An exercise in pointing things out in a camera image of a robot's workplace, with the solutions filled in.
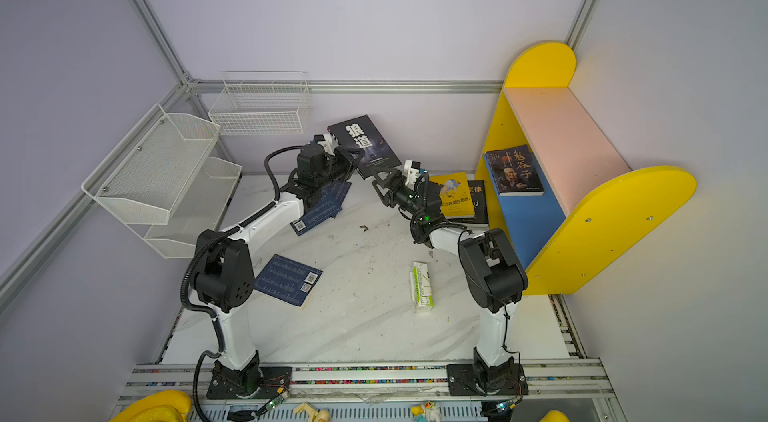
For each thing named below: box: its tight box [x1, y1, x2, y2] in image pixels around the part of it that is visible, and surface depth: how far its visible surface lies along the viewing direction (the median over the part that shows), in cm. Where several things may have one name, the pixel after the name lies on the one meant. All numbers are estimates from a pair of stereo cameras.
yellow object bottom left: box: [110, 390, 192, 422], surface depth 68 cm
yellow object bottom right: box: [539, 410, 571, 422], surface depth 68 cm
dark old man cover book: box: [484, 145, 545, 196], surface depth 102 cm
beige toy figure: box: [294, 402, 331, 422], surface depth 70 cm
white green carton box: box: [410, 261, 435, 308], surface depth 88 cm
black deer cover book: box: [447, 180, 489, 224], surface depth 110 cm
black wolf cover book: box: [327, 115, 403, 180], surface depth 90 cm
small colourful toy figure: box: [411, 401, 442, 422], surface depth 69 cm
